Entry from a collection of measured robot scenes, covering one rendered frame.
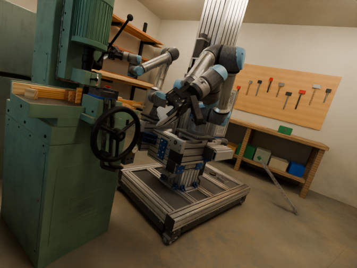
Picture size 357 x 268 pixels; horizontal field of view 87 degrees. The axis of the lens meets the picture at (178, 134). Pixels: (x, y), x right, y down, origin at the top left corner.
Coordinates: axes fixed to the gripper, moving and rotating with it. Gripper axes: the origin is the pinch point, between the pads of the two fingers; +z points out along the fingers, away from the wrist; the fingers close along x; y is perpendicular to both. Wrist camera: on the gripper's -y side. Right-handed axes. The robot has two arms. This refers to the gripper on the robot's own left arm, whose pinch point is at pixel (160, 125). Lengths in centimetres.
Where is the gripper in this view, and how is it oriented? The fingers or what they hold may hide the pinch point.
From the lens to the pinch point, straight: 68.3
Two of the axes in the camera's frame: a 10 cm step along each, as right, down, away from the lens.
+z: -7.4, 6.1, -2.8
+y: -6.7, -7.0, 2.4
